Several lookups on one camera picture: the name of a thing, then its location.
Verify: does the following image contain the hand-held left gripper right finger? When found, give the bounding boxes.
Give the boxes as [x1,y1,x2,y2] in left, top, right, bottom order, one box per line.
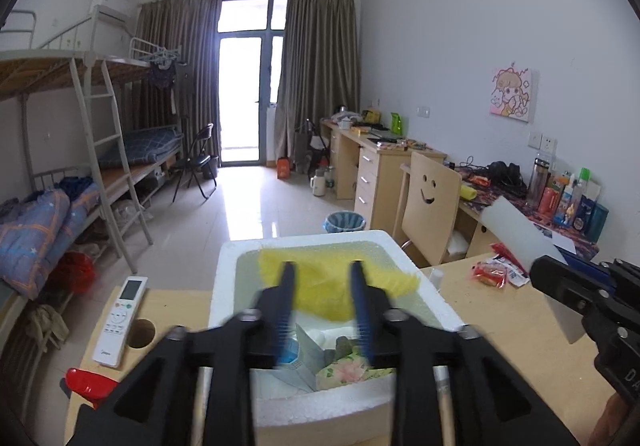
[348,259,577,446]

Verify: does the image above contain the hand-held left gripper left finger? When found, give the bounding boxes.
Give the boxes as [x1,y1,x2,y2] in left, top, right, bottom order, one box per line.
[71,261,298,446]

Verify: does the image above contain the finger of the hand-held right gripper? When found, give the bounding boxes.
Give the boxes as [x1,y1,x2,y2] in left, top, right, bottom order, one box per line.
[571,256,640,328]
[530,254,614,323]

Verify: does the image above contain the floral plastic bag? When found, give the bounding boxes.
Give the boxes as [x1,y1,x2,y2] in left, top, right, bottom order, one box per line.
[314,346,396,392]

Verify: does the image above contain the yellow sponge cloth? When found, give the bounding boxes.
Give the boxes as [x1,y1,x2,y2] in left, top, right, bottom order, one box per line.
[257,246,421,323]

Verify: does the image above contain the white foam box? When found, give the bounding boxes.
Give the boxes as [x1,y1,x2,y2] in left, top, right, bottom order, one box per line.
[207,229,468,432]

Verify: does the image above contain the person's right hand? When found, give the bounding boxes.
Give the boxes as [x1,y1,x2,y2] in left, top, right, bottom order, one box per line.
[596,392,640,446]

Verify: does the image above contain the white paper sheet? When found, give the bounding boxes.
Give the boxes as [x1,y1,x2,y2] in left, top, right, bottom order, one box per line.
[532,221,578,254]

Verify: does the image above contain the red snack packet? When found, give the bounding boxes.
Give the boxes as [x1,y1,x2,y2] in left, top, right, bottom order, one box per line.
[472,261,511,287]
[492,241,531,287]

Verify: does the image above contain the row of toiletry bottles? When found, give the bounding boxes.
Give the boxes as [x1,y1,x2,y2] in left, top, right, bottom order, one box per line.
[525,153,611,243]

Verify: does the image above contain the patterned desk mat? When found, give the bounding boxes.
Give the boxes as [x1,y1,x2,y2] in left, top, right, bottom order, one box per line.
[452,166,601,252]

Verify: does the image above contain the blue trash bin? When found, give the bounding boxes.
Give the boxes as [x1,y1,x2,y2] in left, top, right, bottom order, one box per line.
[322,210,366,234]

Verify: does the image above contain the black headphones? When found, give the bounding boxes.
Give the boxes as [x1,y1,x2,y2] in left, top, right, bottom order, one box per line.
[487,160,523,187]

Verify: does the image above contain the wooden smiley face chair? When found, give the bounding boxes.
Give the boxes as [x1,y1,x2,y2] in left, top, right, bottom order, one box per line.
[392,151,463,269]

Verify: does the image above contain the wooden desk with drawers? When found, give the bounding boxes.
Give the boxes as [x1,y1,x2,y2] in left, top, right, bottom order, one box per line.
[320,119,448,222]

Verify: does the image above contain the white remote control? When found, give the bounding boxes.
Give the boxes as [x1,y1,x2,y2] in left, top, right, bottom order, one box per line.
[92,276,150,368]

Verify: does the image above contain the dark trolley bag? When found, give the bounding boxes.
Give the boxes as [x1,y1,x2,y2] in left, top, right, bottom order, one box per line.
[292,119,331,174]

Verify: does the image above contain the black folding chair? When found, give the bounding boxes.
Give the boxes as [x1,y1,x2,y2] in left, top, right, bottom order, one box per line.
[171,123,219,203]

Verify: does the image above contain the white lotion pump bottle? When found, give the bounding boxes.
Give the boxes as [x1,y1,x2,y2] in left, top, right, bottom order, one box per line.
[65,367,121,399]

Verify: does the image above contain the red bag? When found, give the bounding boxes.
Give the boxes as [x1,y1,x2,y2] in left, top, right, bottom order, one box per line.
[50,251,96,294]

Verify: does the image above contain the blue checked folded quilt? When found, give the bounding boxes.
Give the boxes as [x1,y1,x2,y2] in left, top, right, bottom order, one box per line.
[97,125,183,167]

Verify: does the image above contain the glass balcony door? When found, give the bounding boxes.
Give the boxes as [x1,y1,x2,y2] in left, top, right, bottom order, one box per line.
[216,0,288,167]

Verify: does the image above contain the beige cloth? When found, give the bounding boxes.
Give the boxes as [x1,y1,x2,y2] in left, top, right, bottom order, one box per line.
[25,303,71,352]

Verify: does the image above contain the metal bed ladder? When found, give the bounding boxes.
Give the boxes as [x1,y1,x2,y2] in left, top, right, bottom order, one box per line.
[69,55,153,274]

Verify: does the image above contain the plaid blue orange quilt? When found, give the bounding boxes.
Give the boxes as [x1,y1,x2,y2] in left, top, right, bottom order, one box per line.
[0,189,101,301]

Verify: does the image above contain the brown curtain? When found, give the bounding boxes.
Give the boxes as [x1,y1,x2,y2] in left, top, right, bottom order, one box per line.
[276,0,362,167]
[136,0,222,167]

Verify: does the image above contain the hanging dark clothes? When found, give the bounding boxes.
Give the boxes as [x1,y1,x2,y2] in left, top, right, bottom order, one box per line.
[147,57,178,90]

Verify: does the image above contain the metal bunk bed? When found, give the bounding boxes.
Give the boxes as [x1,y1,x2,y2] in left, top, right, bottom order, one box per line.
[125,36,186,207]
[0,9,153,377]

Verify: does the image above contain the white air conditioner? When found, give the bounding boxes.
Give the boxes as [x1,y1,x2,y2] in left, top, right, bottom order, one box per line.
[90,0,131,22]

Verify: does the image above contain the white double wall socket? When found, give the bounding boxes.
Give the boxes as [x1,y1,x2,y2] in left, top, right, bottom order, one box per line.
[527,131,557,153]

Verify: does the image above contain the cartoon wall poster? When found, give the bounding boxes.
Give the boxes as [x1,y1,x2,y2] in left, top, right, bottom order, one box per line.
[489,66,541,123]

